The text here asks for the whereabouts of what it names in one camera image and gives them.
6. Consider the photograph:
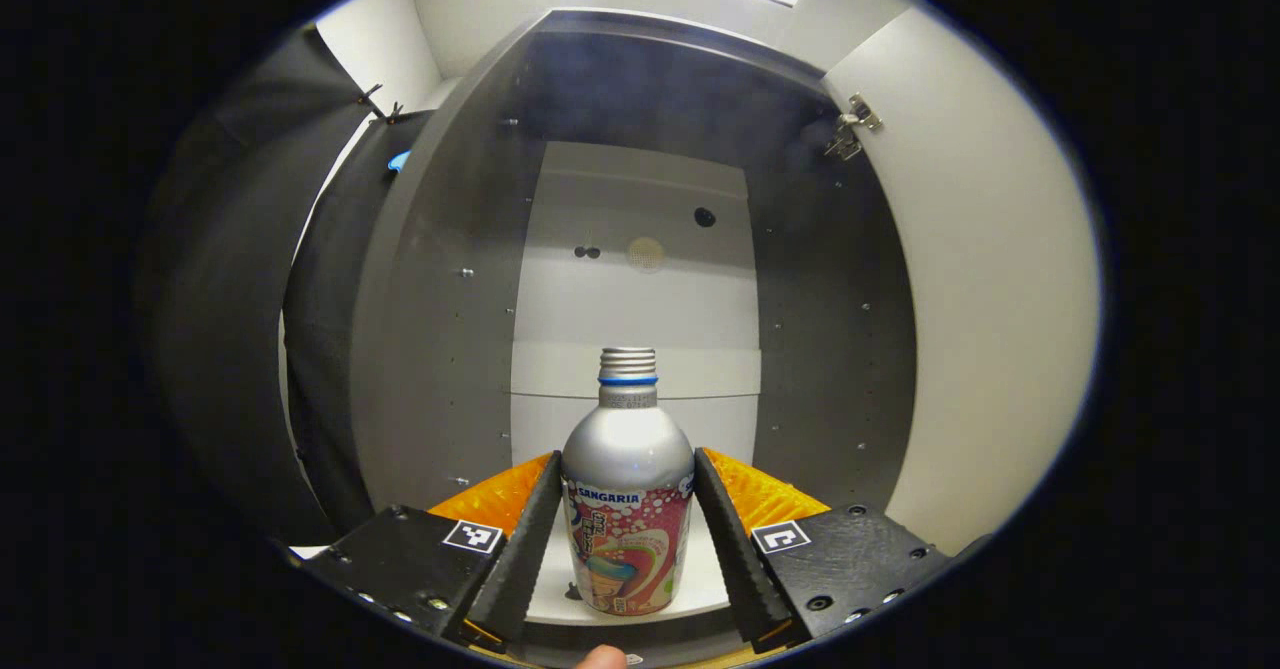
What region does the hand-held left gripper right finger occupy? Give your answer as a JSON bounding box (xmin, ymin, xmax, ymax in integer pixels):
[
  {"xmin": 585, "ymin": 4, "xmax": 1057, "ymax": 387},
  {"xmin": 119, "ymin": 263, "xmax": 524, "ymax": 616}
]
[{"xmin": 693, "ymin": 446, "xmax": 951, "ymax": 655}]

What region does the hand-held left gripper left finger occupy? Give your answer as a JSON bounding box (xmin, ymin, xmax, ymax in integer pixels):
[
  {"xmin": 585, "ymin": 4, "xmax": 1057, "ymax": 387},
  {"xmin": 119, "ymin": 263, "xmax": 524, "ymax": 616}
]
[{"xmin": 290, "ymin": 449, "xmax": 564, "ymax": 655}]

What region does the silver bottle colourful label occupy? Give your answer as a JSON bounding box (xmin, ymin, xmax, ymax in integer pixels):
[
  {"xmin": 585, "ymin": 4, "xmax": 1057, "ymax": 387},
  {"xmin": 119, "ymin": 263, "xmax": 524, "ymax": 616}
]
[{"xmin": 560, "ymin": 347, "xmax": 696, "ymax": 618}]

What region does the dark grey cabinet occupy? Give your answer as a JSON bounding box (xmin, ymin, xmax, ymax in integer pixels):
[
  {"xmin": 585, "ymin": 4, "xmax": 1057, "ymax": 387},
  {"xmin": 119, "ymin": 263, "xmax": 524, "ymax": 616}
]
[{"xmin": 350, "ymin": 7, "xmax": 921, "ymax": 650}]

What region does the grey cabinet door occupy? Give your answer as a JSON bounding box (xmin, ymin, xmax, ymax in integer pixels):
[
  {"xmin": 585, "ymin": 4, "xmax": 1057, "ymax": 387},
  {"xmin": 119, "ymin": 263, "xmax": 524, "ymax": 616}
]
[{"xmin": 822, "ymin": 4, "xmax": 1103, "ymax": 558}]

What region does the metal door hinge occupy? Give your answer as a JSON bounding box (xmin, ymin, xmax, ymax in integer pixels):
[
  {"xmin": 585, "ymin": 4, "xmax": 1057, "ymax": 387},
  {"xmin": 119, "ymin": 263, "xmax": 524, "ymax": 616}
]
[{"xmin": 824, "ymin": 94, "xmax": 884, "ymax": 162}]

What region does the black backdrop cloth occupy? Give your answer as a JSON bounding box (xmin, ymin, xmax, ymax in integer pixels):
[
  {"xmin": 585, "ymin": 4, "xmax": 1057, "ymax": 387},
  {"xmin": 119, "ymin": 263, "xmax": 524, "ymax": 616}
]
[{"xmin": 140, "ymin": 24, "xmax": 436, "ymax": 550}]

